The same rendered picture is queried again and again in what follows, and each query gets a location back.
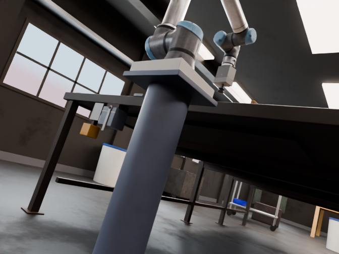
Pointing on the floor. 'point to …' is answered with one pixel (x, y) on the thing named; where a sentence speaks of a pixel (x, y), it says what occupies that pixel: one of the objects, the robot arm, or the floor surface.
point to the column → (148, 159)
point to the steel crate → (181, 184)
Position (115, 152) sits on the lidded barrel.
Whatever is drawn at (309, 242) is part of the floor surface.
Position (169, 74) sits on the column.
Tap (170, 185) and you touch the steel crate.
